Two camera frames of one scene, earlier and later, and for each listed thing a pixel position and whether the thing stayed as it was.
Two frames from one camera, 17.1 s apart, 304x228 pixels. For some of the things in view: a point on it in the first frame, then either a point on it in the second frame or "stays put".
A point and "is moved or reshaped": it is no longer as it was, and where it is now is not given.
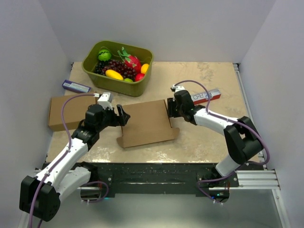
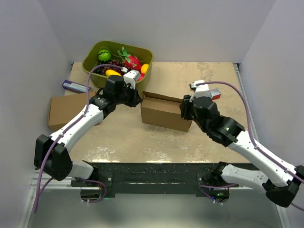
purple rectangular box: x=76 y=87 stays put
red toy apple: x=139 y=77 stays put
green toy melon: x=104 y=55 stays put
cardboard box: x=149 y=123 is moved or reshaped
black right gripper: x=170 y=104 → x=185 y=106
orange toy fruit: x=144 y=68 stays put
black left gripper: x=120 y=120 → x=136 y=99
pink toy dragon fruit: x=130 y=61 stays put
